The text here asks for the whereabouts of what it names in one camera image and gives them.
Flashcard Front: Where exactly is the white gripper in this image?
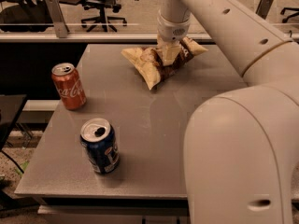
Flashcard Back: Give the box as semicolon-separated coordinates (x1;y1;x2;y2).
156;12;190;66

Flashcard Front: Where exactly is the brown chip bag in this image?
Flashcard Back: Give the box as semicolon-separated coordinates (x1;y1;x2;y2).
121;37;206;90

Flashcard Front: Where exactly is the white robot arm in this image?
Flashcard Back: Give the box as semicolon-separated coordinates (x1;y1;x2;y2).
158;0;299;224

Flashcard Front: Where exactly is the red coca-cola can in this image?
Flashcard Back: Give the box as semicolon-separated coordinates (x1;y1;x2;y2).
51;63;87;110

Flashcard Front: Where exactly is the blue pepsi can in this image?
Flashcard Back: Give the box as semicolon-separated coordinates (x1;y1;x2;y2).
80;118;120;175

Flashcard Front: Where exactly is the black office chair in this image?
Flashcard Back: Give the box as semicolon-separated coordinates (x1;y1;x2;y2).
59;0;129;34

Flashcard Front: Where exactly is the black chair at right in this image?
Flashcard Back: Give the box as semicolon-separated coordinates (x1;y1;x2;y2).
279;0;299;24

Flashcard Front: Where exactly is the black chair at left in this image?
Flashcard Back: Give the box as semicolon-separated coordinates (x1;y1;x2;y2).
0;0;53;32

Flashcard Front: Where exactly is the glass barrier with metal posts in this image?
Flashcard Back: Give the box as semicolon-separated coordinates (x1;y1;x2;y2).
0;0;299;44

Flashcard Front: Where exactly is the black side table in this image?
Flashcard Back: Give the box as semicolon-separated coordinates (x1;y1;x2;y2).
0;94;27;150

